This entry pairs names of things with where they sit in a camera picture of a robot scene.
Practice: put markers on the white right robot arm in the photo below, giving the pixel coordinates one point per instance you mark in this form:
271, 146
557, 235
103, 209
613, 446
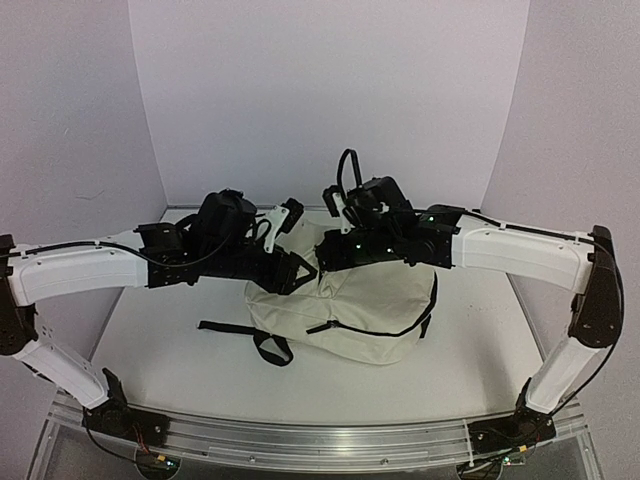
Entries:
582, 263

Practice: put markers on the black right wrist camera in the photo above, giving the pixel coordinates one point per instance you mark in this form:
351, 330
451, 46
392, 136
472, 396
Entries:
377, 203

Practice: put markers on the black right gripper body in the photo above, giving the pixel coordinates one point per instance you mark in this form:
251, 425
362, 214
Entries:
327, 253

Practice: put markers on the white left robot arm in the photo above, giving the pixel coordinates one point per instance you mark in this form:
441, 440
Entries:
134, 259

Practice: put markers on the cream white backpack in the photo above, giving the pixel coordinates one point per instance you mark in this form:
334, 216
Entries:
372, 314

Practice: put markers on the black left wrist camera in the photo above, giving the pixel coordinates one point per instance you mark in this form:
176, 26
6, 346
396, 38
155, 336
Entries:
226, 219

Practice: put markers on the aluminium front rail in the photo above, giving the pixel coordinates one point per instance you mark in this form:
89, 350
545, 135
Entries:
468, 443

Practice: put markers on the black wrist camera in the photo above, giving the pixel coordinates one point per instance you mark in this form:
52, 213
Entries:
377, 203
226, 219

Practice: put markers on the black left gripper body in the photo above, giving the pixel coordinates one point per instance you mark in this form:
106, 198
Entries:
227, 263

